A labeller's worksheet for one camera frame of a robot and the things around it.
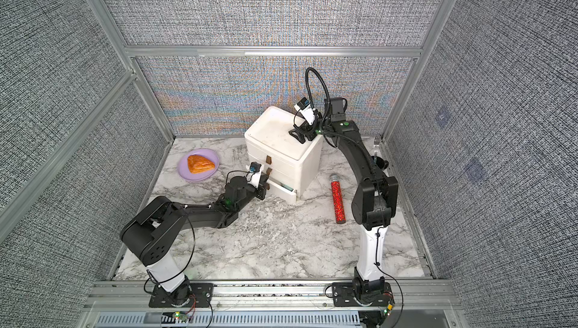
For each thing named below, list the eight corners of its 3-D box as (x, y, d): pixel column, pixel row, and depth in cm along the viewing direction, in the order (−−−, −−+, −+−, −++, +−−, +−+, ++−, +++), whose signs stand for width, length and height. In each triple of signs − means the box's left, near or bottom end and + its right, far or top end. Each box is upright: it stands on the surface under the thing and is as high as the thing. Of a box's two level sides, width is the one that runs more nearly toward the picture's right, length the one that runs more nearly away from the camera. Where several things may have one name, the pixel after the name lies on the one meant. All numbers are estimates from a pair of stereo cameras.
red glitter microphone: (336, 223, 92) (337, 220, 89) (329, 178, 106) (330, 174, 103) (344, 223, 92) (346, 220, 89) (337, 178, 106) (338, 174, 103)
